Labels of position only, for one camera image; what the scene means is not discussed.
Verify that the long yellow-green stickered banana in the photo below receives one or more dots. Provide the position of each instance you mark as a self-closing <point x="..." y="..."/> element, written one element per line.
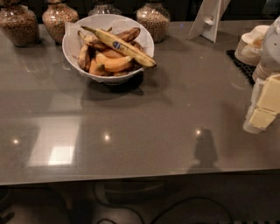
<point x="122" y="46"/>

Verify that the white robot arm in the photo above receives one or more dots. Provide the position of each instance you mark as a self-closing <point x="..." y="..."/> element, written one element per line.
<point x="269" y="63"/>

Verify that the brown banana at back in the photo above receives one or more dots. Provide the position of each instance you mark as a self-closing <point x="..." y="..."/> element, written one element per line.
<point x="129" y="34"/>

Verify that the orange-yellow banana in bowl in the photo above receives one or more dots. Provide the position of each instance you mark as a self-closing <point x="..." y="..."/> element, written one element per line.
<point x="113" y="65"/>

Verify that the brown spotted banana left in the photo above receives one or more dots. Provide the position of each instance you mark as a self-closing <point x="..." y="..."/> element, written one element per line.
<point x="84" y="58"/>

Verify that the white ceramic bowl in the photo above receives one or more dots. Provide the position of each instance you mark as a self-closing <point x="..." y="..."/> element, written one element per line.
<point x="73" y="49"/>

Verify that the black rubber mat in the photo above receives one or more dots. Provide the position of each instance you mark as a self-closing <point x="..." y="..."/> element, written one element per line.
<point x="245" y="69"/>

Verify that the stack of white paper bowls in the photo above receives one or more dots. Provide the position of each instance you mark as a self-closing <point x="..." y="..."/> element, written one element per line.
<point x="248" y="50"/>

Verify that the white folded card stand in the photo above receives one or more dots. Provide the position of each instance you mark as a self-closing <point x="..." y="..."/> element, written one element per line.
<point x="207" y="20"/>

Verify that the glass jar of grains far-left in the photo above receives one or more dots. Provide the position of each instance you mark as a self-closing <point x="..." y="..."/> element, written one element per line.
<point x="18" y="24"/>

